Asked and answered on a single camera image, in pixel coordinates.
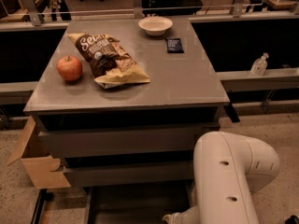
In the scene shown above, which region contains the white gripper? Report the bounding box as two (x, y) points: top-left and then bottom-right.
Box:
(163, 213), (178, 224)

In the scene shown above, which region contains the grey bottom drawer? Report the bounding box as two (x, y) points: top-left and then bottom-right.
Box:
(83, 180), (192, 224)

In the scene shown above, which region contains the grey drawer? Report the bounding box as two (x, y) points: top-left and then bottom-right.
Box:
(64, 161), (194, 187)
(38, 121), (221, 159)
(83, 180), (192, 224)

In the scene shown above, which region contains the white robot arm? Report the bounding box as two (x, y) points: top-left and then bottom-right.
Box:
(163, 132), (279, 224)

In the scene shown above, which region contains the grey middle drawer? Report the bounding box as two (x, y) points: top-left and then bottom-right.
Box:
(64, 161), (194, 187)

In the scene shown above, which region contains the grey drawer cabinet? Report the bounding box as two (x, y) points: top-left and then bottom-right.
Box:
(23, 17), (231, 224)

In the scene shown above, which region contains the grey top drawer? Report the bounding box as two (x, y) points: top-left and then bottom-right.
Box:
(38, 121), (221, 159)

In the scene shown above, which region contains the open cardboard box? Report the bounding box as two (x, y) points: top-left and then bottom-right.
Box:
(7, 117), (70, 189)

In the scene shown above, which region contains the brown chip bag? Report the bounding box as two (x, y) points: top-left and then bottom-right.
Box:
(67, 33), (150, 89)

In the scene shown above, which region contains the clear sanitizer pump bottle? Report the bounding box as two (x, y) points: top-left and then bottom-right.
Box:
(250, 53), (269, 76)

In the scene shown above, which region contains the dark blue snack bar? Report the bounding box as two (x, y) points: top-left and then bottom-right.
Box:
(166, 38), (184, 53)

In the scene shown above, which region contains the red apple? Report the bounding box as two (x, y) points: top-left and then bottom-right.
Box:
(56, 55), (83, 81)

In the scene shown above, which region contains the white bowl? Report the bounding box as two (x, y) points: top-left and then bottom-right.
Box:
(138, 17), (173, 36)

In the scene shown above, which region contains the metal railing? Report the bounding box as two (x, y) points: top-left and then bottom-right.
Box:
(20, 0), (298, 25)

